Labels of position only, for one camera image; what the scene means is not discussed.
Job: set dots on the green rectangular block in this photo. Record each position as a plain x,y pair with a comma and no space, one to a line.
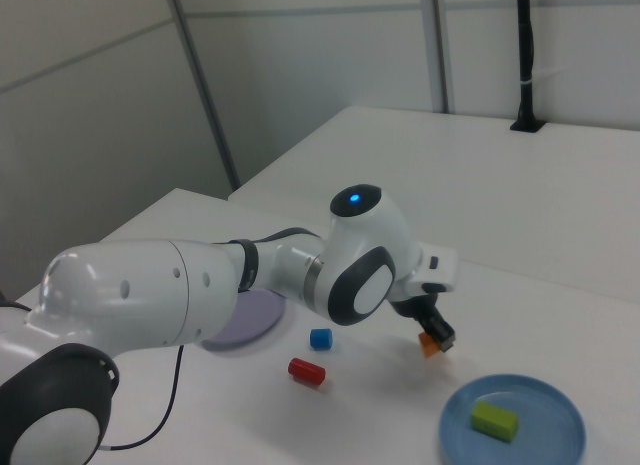
492,420

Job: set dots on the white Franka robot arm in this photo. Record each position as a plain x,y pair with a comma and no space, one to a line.
150,295

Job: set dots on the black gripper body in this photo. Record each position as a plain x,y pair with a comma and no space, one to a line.
417,307

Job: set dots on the purple plate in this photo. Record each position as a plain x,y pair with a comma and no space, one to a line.
260,315

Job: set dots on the blue plate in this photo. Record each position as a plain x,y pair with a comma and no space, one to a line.
545,435

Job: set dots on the orange rectangular block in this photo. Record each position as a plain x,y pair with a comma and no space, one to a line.
427,347

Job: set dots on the red cylinder block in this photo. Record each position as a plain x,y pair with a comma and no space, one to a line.
306,370

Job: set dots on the black stand pole with base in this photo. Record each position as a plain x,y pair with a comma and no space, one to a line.
525,60

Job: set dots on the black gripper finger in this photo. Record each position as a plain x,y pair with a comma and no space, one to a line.
441,332

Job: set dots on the blue hexagonal block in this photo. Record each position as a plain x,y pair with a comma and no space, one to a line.
320,339

